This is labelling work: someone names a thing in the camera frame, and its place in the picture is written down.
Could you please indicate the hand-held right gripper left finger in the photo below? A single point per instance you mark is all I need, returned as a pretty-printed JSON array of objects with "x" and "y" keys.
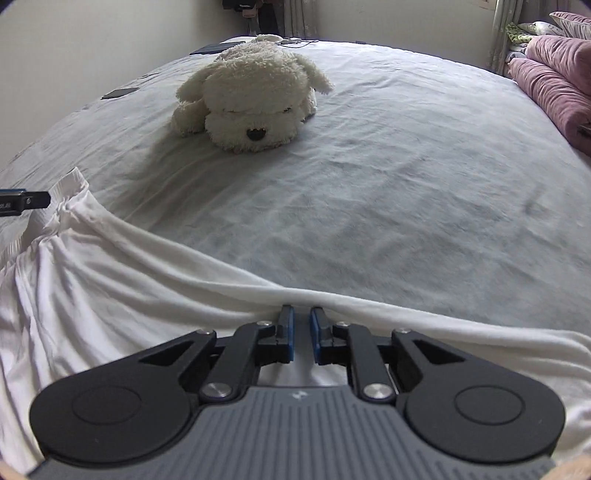
[{"x": 290, "y": 337}]

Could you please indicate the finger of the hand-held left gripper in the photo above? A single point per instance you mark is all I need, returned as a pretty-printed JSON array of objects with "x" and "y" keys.
[{"x": 27, "y": 202}]

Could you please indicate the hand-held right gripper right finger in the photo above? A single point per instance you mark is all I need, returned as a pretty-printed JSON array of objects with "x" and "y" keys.
[{"x": 315, "y": 337}]

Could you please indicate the white pants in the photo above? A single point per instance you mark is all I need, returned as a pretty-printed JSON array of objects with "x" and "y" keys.
[{"x": 115, "y": 286}]

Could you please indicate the black phone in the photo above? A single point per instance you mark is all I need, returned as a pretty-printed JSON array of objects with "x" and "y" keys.
[{"x": 120, "y": 93}]

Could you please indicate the black tablet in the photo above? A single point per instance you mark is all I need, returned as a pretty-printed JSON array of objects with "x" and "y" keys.
[{"x": 214, "y": 47}]

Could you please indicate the white plush dog toy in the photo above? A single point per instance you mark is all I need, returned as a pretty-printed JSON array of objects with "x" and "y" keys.
[{"x": 249, "y": 92}]

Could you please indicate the dark hanging jacket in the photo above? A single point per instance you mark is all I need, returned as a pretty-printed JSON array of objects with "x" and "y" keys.
[{"x": 249, "y": 11}]

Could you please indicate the grey star-print curtain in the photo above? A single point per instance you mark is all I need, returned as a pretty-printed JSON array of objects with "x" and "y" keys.
[
  {"x": 501, "y": 32},
  {"x": 300, "y": 18}
]

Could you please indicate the pink folded quilt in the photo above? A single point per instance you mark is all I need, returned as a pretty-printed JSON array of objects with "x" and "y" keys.
[{"x": 554, "y": 83}]

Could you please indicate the green and grey pillows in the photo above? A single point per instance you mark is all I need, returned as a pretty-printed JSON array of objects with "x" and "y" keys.
[{"x": 521, "y": 32}]

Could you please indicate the grey and pink pillow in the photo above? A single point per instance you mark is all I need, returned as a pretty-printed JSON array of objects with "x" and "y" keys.
[{"x": 575, "y": 25}]

